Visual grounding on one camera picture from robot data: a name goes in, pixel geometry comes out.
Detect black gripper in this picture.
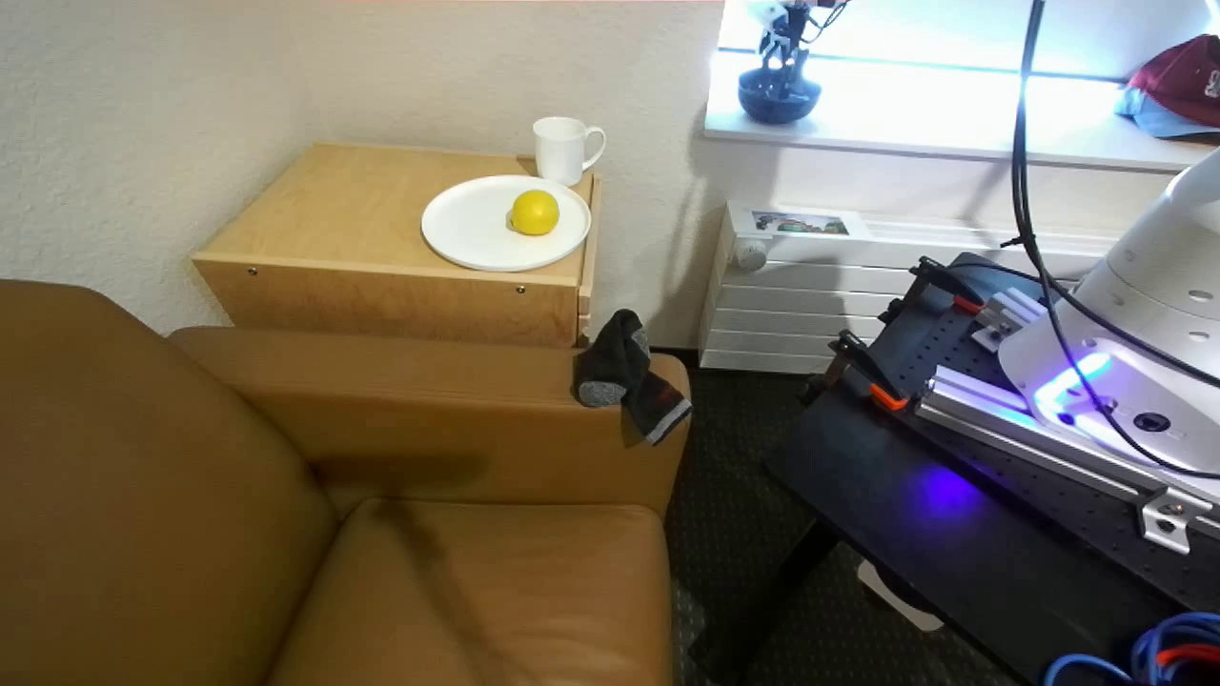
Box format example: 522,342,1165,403
756,0,852,84

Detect dark blue bowl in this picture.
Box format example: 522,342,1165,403
737,65,824,130

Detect white window sill shelf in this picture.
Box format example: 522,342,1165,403
701,54,1220,177

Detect printed label sticker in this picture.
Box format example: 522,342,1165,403
746,207,857,243

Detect white ceramic mug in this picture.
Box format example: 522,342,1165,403
531,116,608,191

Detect yellow lemon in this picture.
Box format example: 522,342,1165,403
505,188,563,242

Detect dark grey handheld object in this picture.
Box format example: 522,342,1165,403
573,305,697,449

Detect white round plate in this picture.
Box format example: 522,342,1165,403
418,171,596,274

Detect red baseball cap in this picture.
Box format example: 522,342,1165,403
1118,32,1220,141

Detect light wooden drawer cabinet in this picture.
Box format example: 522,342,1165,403
191,141,603,350

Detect black robot table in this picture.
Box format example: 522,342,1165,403
757,252,1220,686

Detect white flat floor object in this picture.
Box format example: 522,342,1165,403
850,557,948,636

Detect brown leather armchair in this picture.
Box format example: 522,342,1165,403
0,277,697,686

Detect white wall heater unit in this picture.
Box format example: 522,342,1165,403
697,200,1021,382

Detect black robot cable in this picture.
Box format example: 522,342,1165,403
1006,0,1220,488

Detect black clamp orange handle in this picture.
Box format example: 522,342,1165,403
832,333,913,418
909,254,1021,327

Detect aluminium profile rail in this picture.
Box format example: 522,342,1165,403
909,357,1220,512

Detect metal corner bracket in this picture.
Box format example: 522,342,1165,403
1136,488,1197,557

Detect blue cable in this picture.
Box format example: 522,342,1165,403
1039,609,1220,686

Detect red cable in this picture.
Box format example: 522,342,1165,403
1148,639,1220,674

